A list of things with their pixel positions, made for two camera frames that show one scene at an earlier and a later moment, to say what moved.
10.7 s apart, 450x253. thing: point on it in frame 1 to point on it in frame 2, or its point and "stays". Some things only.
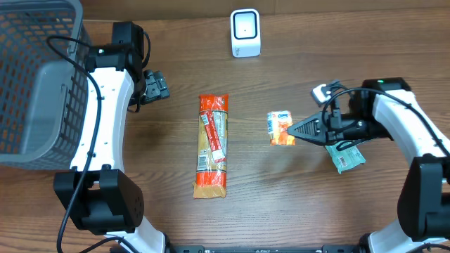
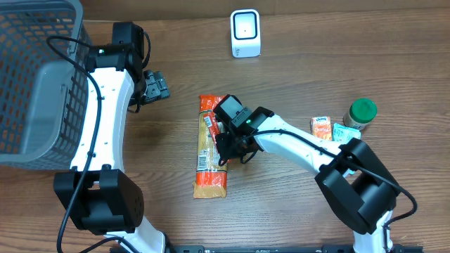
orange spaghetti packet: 211,147 stays
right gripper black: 328,127 to 229,141
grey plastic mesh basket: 44,98 stays
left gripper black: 155,86 stays
